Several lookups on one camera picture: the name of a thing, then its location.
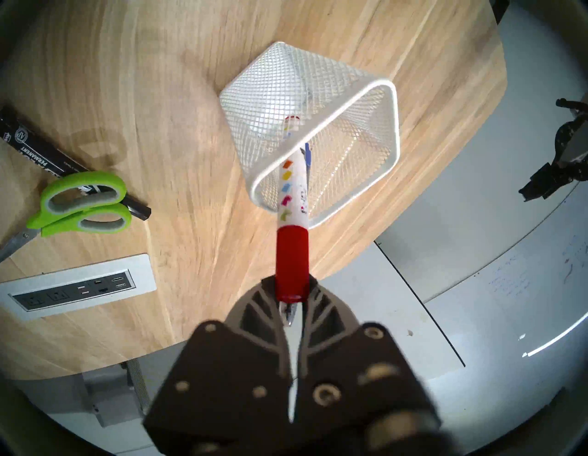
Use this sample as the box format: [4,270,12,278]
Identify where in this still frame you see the rolling whiteboard on stand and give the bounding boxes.
[317,241,465,414]

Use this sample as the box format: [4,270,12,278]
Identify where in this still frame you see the red-capped white marker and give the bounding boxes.
[276,115,311,303]

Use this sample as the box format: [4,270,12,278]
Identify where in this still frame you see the silver table outlet panel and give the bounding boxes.
[0,253,158,321]

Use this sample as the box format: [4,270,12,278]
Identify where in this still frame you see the white mesh pen holder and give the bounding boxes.
[219,41,401,229]

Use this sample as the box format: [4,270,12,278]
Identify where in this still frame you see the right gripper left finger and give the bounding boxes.
[143,276,293,456]

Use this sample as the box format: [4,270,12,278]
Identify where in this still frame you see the grey metal table leg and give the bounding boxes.
[80,358,154,428]

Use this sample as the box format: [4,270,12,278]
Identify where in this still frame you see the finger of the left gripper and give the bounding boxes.
[519,162,580,203]
[554,122,588,162]

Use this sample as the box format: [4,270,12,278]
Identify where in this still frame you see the black permanent marker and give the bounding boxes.
[0,105,152,221]

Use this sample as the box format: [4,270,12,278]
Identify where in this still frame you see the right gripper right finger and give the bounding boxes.
[294,276,451,456]

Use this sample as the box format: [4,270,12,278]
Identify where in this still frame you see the green-handled scissors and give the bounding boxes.
[0,171,133,262]

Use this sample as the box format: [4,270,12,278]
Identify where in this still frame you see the wall whiteboard with writing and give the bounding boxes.
[425,184,588,414]

